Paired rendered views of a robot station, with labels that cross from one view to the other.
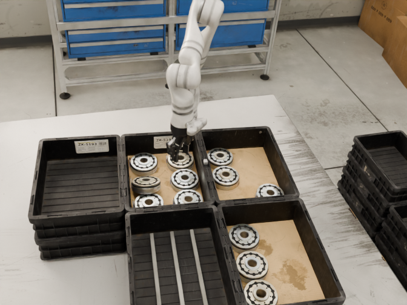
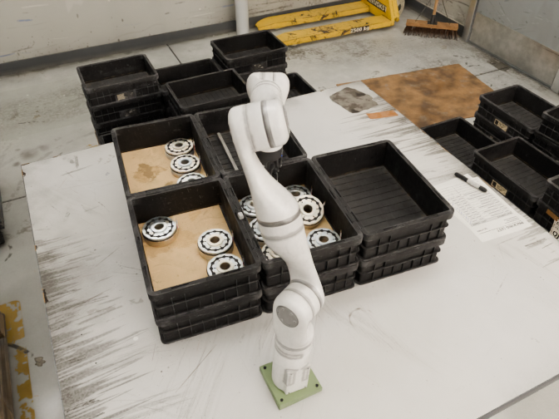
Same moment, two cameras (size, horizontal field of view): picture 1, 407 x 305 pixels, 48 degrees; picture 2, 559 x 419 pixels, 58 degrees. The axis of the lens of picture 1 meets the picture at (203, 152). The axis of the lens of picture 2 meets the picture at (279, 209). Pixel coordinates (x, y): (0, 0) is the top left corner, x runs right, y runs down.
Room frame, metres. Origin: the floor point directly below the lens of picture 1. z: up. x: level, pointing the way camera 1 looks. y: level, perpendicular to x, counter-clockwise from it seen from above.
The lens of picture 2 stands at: (2.30, -0.04, 1.93)
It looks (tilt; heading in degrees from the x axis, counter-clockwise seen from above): 42 degrees down; 173
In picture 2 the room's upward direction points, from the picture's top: straight up
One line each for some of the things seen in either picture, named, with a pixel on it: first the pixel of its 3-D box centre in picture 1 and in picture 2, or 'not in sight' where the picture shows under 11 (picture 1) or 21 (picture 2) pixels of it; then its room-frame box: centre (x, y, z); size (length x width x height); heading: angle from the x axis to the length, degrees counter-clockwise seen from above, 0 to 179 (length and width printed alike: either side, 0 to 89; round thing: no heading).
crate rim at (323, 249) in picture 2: (164, 168); (289, 207); (1.20, 0.13, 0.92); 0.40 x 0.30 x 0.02; 13
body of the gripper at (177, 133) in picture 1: (181, 131); (269, 156); (1.19, 0.08, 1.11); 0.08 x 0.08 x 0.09
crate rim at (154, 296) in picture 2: (244, 163); (190, 232); (1.26, -0.16, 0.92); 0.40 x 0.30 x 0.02; 13
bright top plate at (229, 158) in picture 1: (220, 156); (225, 267); (1.36, -0.07, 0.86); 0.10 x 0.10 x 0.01
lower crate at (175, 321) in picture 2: not in sight; (195, 268); (1.26, -0.16, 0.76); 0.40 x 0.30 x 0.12; 13
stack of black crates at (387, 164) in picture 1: (384, 188); not in sight; (1.77, -0.98, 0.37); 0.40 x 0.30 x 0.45; 18
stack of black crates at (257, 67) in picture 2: not in sight; (249, 77); (-0.67, 0.16, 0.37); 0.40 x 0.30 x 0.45; 108
